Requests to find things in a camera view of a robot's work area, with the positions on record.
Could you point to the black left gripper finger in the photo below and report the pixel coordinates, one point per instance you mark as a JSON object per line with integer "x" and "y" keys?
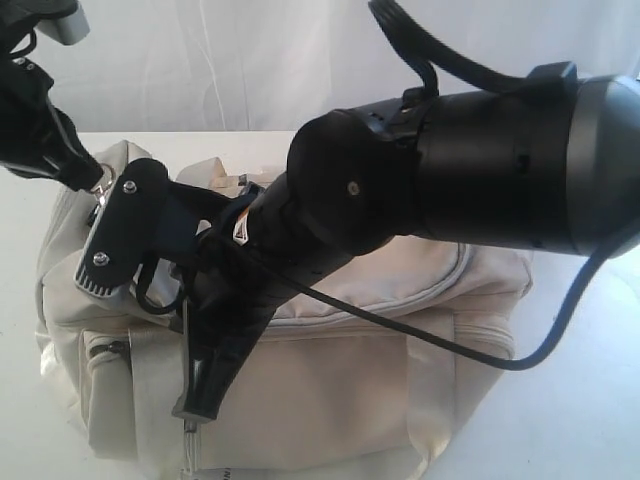
{"x": 67, "y": 161}

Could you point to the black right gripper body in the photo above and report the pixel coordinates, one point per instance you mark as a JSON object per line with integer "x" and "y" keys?
{"x": 255, "y": 243}

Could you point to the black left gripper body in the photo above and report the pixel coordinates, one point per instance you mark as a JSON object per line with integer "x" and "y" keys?
{"x": 31, "y": 135}

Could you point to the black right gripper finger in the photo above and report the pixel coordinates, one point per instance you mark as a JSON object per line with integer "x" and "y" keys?
{"x": 211, "y": 361}

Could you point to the cream fabric duffel bag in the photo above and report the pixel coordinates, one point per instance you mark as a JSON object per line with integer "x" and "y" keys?
{"x": 321, "y": 389}

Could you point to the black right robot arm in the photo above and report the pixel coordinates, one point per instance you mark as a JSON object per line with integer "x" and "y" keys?
{"x": 550, "y": 164}

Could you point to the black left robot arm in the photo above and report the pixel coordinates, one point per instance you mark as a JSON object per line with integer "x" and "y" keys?
{"x": 19, "y": 29}

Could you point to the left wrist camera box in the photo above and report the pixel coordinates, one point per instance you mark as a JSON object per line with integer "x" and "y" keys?
{"x": 69, "y": 29}

